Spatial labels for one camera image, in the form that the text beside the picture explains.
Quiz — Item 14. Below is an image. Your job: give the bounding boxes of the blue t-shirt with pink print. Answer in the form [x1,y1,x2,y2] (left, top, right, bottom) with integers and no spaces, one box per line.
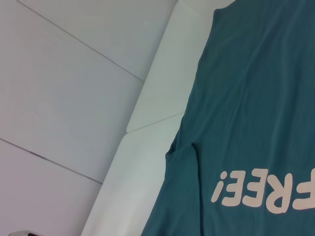
[140,0,315,236]

